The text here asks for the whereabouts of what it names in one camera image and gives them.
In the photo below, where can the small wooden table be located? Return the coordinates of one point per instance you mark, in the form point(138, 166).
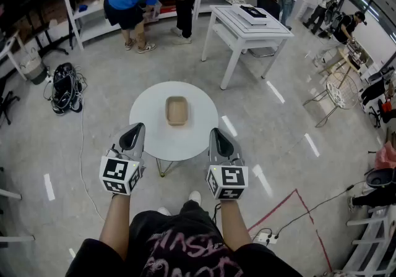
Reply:
point(343, 59)

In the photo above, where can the person's white shoe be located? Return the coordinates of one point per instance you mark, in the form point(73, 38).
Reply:
point(195, 197)
point(164, 211)

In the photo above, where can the white metal rack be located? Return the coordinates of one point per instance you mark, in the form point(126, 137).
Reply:
point(376, 238)

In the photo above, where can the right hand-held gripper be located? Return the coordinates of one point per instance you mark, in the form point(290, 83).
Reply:
point(228, 181)

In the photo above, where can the white shelf unit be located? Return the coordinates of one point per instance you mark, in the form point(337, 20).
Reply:
point(89, 13)

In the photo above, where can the round white table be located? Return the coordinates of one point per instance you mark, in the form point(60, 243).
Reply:
point(179, 143)

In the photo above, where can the black office chair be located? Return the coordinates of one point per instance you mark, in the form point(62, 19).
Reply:
point(379, 90)
point(6, 102)

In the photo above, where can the beige rectangular tray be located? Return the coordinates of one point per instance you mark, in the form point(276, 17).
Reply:
point(177, 111)

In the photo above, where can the person's right forearm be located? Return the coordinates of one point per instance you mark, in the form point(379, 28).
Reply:
point(235, 223)

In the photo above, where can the pink plastic bag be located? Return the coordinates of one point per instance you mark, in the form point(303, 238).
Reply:
point(386, 156)

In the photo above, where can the white square table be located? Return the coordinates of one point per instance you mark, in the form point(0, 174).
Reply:
point(250, 33)

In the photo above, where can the person's left forearm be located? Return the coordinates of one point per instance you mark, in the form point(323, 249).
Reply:
point(117, 223)

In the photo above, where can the white power strip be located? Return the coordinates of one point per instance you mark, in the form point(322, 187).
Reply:
point(268, 238)

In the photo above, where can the woven basket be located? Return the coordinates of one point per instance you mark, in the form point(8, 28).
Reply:
point(34, 70)

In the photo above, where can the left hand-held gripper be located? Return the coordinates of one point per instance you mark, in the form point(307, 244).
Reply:
point(115, 173)

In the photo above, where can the person's black printed shirt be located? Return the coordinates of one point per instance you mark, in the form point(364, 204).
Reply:
point(185, 248)

